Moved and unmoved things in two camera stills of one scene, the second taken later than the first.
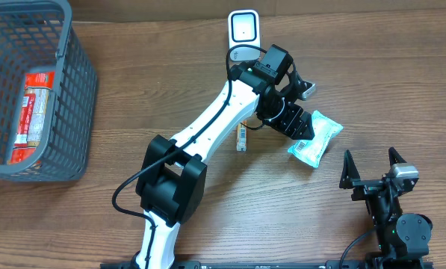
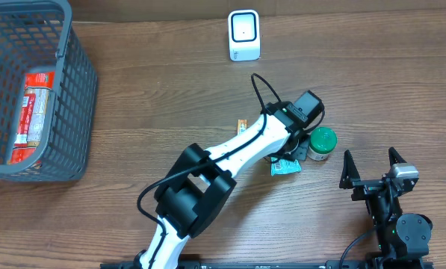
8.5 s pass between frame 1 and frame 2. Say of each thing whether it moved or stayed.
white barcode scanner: stayed
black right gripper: stayed
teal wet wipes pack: moved
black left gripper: moved
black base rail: stayed
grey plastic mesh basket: stayed
